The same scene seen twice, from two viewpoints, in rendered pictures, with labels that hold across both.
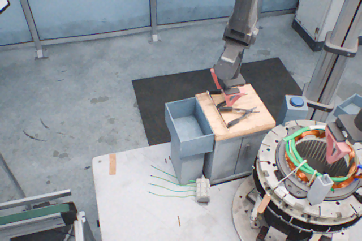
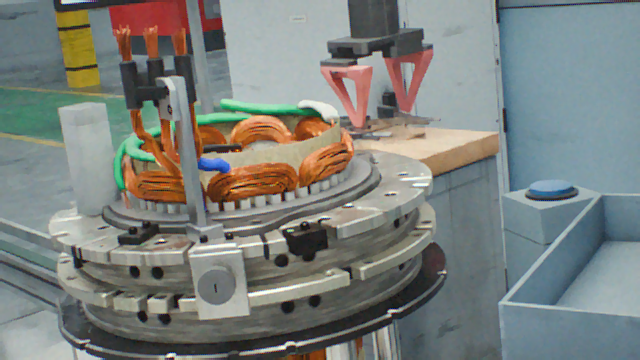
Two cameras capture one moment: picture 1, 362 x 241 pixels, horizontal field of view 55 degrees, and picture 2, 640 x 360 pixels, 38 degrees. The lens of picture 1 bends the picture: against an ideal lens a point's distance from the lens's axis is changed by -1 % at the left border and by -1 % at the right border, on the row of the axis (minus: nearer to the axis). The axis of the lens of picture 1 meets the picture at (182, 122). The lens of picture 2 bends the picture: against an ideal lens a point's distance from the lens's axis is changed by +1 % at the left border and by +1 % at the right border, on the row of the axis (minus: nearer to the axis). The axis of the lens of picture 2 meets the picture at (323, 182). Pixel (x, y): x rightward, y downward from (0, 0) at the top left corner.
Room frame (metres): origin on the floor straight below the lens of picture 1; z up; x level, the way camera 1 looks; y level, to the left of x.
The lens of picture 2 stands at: (0.35, -1.12, 1.28)
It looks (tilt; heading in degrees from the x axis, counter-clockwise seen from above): 13 degrees down; 69
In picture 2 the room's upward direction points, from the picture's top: 7 degrees counter-clockwise
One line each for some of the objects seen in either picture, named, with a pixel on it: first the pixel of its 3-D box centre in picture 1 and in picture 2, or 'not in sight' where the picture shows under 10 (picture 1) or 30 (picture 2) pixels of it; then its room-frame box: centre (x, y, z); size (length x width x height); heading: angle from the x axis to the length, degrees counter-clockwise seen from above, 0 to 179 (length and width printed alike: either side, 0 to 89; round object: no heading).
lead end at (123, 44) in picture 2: not in sight; (124, 43); (0.47, -0.47, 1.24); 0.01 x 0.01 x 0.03
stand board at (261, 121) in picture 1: (233, 110); (378, 154); (0.80, -0.17, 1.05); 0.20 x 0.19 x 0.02; 110
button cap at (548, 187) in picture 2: (297, 100); (551, 187); (0.87, -0.39, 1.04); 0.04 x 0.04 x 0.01
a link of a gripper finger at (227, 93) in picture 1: (229, 92); (363, 84); (0.80, -0.14, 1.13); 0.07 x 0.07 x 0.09; 20
